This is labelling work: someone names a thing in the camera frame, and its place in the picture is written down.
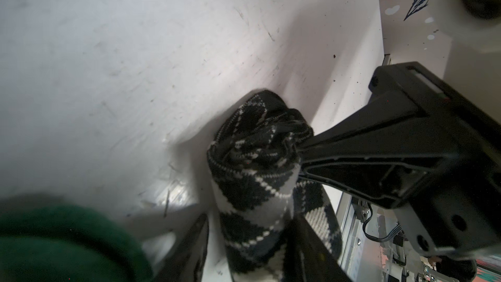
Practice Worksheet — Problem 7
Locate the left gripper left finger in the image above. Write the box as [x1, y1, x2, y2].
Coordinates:
[154, 213, 210, 282]

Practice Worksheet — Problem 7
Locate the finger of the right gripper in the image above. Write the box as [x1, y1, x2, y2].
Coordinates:
[298, 62, 500, 259]

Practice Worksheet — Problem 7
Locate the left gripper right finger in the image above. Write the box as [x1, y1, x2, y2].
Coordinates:
[284, 215, 350, 282]

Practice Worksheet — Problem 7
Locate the black grey argyle sock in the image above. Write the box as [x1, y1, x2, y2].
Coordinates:
[207, 90, 343, 281]

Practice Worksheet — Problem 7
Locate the blue orange green striped sock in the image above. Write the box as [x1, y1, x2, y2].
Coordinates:
[1, 198, 154, 281]

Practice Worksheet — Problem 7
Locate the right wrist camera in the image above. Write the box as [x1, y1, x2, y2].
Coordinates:
[429, 0, 500, 53]

